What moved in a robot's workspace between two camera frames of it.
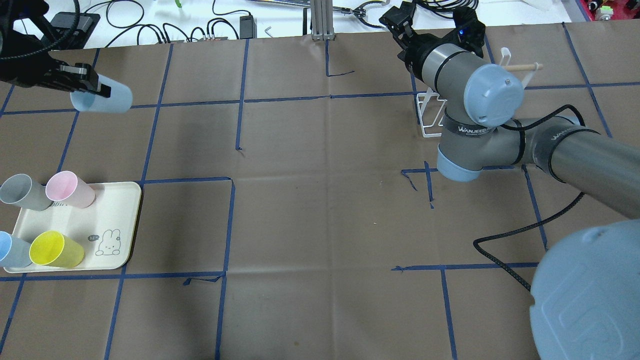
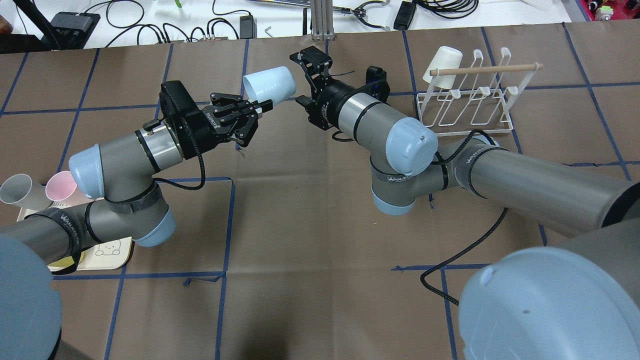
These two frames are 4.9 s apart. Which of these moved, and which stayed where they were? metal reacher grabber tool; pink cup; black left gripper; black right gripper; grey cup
Moved: black right gripper; black left gripper
Stayed: grey cup; metal reacher grabber tool; pink cup
